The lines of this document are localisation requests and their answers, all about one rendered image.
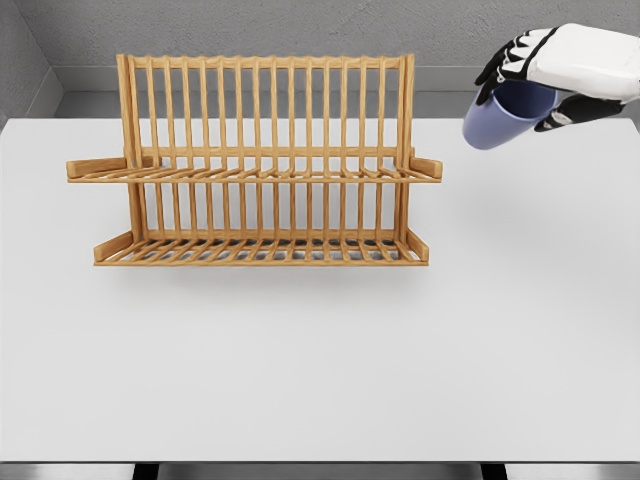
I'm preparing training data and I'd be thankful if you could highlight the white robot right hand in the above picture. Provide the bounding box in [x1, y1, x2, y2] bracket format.
[474, 23, 640, 134]

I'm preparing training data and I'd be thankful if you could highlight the blue plastic cup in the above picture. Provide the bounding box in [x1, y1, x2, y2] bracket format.
[461, 79, 563, 151]

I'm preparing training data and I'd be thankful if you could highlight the wooden two-tier dish rack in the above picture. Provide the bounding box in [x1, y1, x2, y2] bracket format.
[65, 52, 444, 267]

